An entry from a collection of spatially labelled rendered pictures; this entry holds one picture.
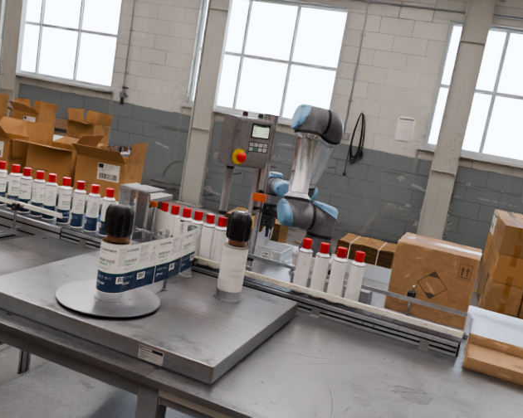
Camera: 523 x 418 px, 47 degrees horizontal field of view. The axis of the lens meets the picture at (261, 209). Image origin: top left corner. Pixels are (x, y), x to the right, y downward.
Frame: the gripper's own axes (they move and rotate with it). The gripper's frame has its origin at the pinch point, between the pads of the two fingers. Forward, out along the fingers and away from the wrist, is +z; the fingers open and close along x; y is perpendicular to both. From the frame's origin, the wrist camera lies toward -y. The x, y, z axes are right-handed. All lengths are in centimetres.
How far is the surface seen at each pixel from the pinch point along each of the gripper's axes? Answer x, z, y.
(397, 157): -477, -29, 5
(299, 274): 72, -9, -37
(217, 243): 71, -12, -3
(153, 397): 151, 10, -25
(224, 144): 66, -49, 3
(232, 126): 68, -57, 0
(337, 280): 73, -11, -51
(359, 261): 71, -19, -57
